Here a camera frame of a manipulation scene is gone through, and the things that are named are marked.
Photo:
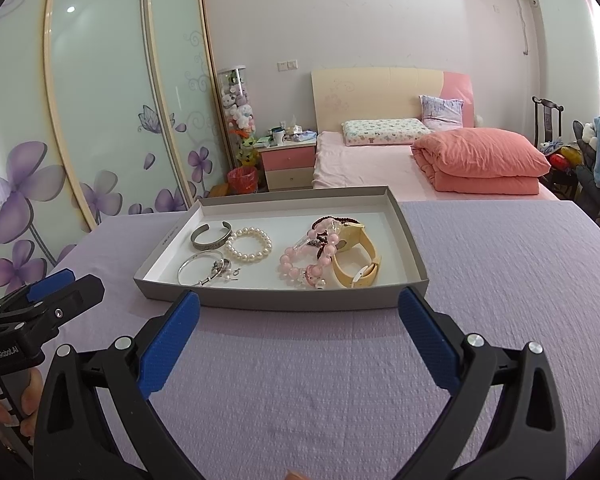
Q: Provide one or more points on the wastebasket with red bag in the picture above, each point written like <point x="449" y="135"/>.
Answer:
<point x="242" y="180"/>

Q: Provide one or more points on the white wall socket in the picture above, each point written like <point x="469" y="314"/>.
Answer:
<point x="287" y="64"/>

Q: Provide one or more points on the person's left hand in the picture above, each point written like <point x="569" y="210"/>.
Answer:
<point x="31" y="400"/>

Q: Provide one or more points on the cream and pink headboard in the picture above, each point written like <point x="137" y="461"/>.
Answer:
<point x="370" y="95"/>

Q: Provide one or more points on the dark wooden chair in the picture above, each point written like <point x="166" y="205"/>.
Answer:
<point x="545" y="120"/>

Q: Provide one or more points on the white mug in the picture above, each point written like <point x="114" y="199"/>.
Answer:
<point x="278" y="136"/>

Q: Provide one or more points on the white plush toy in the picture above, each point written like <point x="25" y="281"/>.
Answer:
<point x="589" y="131"/>

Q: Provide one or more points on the grey cardboard tray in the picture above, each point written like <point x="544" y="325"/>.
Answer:
<point x="280" y="301"/>

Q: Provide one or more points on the plush toy display tube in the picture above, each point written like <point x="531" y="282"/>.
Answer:
<point x="236" y="110"/>

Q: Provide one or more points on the small wooden stool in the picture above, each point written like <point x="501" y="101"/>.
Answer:
<point x="220" y="190"/>

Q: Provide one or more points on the pink and cream nightstand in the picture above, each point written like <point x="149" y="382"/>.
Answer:
<point x="287" y="165"/>

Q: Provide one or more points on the folded pink quilt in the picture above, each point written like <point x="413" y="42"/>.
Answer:
<point x="480" y="160"/>

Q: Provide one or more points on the colourful toys on chair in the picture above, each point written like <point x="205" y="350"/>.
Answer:
<point x="562" y="157"/>

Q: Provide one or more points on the printed white pillow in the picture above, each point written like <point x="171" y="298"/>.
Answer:
<point x="385" y="131"/>

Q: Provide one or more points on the blue tissue pack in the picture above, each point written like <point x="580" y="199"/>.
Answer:
<point x="304" y="136"/>

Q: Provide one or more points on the silver cuff bangle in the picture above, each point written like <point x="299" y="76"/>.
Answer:
<point x="202" y="246"/>

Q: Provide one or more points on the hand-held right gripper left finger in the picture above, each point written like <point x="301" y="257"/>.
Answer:
<point x="172" y="340"/>

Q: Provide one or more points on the thin silver charm bangle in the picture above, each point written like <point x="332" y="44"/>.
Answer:
<point x="215" y="266"/>

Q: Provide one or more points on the bed with pink sheet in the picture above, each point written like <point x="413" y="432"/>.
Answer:
<point x="365" y="170"/>

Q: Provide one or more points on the grey chair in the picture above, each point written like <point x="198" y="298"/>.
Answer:
<point x="587" y="185"/>

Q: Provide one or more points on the cream yellow wristwatch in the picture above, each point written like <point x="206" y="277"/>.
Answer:
<point x="350" y="240"/>

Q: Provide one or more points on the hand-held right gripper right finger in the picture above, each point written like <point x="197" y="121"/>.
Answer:
<point x="427" y="340"/>

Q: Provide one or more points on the person's right hand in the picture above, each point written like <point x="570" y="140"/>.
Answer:
<point x="295" y="475"/>

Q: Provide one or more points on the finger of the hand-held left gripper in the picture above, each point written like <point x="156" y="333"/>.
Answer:
<point x="75" y="300"/>
<point x="55" y="282"/>

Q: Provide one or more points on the small purple pillow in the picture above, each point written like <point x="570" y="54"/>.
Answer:
<point x="442" y="112"/>

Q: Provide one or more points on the purple textured cloth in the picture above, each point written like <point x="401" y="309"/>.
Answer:
<point x="480" y="285"/>

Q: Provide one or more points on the air conditioner wall pipe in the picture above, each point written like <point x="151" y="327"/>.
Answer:
<point x="525" y="25"/>

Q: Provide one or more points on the floral sliding door wardrobe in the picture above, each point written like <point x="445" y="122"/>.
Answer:
<point x="105" y="100"/>

